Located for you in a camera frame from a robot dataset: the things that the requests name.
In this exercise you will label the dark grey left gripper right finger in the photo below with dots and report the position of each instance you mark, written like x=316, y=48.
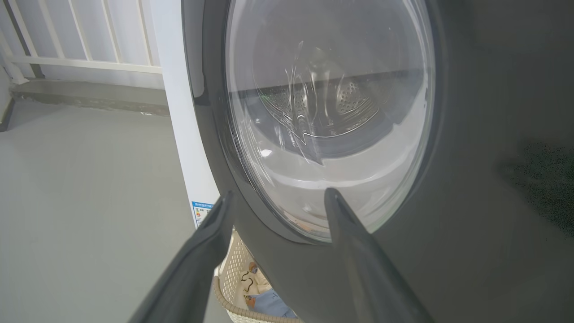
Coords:
x=372, y=278

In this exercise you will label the cream perforated laundry basket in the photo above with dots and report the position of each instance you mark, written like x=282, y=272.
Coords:
x=231, y=273

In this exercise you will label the dark grey washing machine door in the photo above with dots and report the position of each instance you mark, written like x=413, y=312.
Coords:
x=471, y=224

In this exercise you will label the white washing machine body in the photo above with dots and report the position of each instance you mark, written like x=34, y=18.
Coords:
x=184, y=134

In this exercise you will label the white railing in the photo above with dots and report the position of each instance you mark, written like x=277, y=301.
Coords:
x=89, y=64

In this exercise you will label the blue energy label sticker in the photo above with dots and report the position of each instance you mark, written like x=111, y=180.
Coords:
x=201, y=211

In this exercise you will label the cream blue orange printed garment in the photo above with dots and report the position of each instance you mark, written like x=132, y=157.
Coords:
x=269, y=303

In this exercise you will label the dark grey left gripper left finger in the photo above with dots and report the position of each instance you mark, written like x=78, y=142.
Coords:
x=193, y=269

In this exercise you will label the grey concrete kerb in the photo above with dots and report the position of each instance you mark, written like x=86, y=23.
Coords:
x=89, y=96

